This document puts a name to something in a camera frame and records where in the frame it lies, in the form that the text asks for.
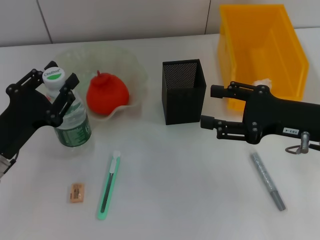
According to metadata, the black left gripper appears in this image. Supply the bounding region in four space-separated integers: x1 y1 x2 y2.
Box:
0 60 80 161

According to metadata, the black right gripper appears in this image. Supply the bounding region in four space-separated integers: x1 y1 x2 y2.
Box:
200 81 320 145

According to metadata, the clear green-label water bottle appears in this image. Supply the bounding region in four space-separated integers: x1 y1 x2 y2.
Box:
41 66 93 153

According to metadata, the white paper ball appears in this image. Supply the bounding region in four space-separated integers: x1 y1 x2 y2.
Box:
252 78 273 88

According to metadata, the orange fruit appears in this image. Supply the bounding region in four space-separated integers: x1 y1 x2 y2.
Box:
86 70 130 116

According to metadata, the black mesh pen holder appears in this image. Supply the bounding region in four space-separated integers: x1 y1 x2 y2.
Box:
161 58 207 126

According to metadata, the clear glass fruit plate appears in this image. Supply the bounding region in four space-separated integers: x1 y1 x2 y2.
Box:
52 46 148 122

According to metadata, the grey marker pen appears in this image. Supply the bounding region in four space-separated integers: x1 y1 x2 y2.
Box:
249 151 287 212

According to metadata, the small tan eraser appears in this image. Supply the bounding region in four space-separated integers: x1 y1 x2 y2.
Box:
69 182 85 204

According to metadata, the green utility knife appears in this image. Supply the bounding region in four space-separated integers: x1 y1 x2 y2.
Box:
97 150 121 221

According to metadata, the yellow plastic bin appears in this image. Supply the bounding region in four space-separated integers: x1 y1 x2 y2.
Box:
216 3 310 111

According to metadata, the right arm cable with plug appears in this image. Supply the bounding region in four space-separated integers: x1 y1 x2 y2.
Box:
284 131 320 156

